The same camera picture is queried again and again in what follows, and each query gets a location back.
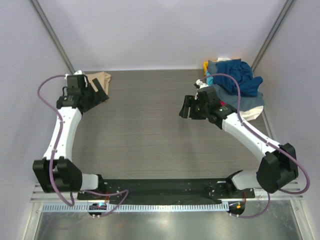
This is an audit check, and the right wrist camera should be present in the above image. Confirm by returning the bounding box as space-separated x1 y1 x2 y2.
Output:
194 79 222 108

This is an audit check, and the slotted cable duct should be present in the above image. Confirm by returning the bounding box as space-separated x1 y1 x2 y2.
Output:
42 202 229 213

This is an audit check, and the aluminium frame rail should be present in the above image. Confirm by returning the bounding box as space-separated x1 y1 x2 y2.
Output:
29 181 305 203

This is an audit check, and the grey-blue t-shirt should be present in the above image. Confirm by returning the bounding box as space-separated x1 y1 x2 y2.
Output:
204 59 265 112

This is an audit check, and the cyan t-shirt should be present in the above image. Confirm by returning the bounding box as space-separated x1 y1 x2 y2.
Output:
206 75 214 86

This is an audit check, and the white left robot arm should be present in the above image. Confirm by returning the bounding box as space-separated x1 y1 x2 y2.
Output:
32 74 109 193

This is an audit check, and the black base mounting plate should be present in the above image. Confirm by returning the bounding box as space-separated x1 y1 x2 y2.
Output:
77 178 255 206

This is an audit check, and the yellow plastic bin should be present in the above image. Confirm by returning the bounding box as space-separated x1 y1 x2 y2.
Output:
203 61 209 76

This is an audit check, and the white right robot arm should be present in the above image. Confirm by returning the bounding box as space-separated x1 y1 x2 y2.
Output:
179 95 299 194

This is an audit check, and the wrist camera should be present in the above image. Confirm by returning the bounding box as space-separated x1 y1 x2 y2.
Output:
64 70 88 89
194 79 222 108

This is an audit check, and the dark blue t-shirt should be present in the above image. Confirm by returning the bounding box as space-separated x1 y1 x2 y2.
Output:
213 59 263 97

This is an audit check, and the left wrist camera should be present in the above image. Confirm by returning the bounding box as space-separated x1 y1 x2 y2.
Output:
64 70 88 89

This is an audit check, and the beige t-shirt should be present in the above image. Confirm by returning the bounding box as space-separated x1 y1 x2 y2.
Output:
85 71 112 96

